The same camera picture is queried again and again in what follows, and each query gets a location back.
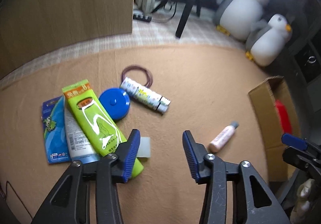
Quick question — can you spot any white blue lotion tube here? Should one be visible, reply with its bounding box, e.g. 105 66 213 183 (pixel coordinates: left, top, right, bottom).
64 104 101 164

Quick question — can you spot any brown cardboard box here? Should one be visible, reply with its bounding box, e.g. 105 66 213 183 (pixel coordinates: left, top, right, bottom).
248 76 300 182

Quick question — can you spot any maroon hair tie loop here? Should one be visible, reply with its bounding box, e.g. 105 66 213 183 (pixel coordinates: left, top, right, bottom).
121 64 153 88

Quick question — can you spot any blue packet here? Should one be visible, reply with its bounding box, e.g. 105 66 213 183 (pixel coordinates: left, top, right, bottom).
41 96 71 164

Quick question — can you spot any small penguin plush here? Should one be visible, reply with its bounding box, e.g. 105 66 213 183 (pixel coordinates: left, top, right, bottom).
245 14 292 67

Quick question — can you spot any black power cable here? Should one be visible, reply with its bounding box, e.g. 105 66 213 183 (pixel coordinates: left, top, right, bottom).
150 0 179 24

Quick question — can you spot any white patterned tube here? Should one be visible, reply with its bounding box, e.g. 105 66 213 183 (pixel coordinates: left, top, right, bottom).
120 77 171 114

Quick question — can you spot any blue round tape measure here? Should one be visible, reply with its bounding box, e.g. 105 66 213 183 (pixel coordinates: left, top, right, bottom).
99 88 130 121

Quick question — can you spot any plaid grey bedsheet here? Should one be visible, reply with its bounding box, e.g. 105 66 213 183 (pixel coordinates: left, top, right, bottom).
0 10 247 89

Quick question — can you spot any red fabric pouch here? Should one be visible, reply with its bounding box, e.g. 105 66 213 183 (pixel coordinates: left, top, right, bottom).
275 100 293 134

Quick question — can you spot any black power strip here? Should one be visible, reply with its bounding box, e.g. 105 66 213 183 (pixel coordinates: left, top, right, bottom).
133 13 152 23

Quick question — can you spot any right gloved hand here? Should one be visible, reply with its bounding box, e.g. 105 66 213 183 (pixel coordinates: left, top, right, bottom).
290 179 320 223

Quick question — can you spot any large penguin plush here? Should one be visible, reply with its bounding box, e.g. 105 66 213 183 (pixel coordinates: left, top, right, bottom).
213 0 269 41

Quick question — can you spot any green yellow cream tube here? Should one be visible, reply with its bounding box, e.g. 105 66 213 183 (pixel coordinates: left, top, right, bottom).
61 80 129 164

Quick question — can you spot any pink bottle grey cap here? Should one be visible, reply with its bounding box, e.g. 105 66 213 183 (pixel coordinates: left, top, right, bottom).
209 121 239 153

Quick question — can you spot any large wooden board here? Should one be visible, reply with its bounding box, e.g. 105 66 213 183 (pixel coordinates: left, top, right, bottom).
1 0 133 76

